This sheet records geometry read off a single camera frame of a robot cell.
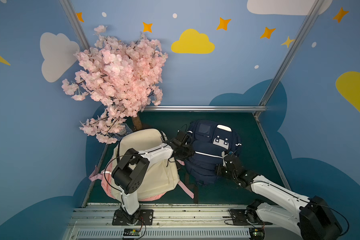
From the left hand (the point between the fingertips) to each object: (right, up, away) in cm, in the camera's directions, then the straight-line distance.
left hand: (195, 150), depth 91 cm
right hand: (+12, -8, -4) cm, 15 cm away
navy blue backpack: (+12, +6, +10) cm, 16 cm away
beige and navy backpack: (-20, -13, -10) cm, 26 cm away
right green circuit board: (+29, -38, -18) cm, 51 cm away
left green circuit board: (-33, -37, -19) cm, 53 cm away
